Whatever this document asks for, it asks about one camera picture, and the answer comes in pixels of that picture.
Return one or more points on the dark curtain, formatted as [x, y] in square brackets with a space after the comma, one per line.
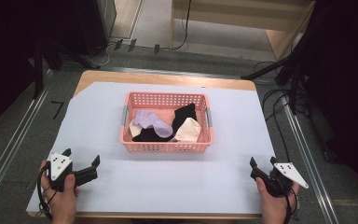
[348, 93]
[3, 46]

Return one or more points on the white table mat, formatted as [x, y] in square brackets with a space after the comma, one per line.
[167, 180]

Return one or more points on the black sock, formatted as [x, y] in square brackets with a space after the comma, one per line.
[149, 136]
[185, 115]

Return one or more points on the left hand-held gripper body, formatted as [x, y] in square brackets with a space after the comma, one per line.
[59, 165]

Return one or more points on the person's left hand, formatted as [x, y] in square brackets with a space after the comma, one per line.
[60, 202]

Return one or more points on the wooden table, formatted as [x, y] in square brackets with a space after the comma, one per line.
[167, 78]

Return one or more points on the cream sock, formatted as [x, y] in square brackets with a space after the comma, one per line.
[134, 130]
[189, 130]

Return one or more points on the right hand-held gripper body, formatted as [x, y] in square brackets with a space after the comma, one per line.
[290, 175]

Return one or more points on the pink plastic basket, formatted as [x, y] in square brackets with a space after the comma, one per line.
[164, 146]

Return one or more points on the purple sock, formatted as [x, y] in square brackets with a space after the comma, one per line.
[155, 123]

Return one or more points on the small black floor bracket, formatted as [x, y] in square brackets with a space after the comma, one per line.
[118, 44]
[132, 45]
[157, 48]

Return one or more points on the dark cabinet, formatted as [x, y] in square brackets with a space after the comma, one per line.
[96, 25]

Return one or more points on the metal floor rail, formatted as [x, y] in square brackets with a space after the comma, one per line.
[9, 152]
[310, 165]
[174, 72]

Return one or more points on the black metal stand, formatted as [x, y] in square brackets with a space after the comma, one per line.
[38, 68]
[292, 68]

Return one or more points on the light wooden shelf unit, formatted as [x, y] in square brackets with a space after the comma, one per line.
[248, 18]

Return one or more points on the person's right hand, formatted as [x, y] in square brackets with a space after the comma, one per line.
[275, 208]

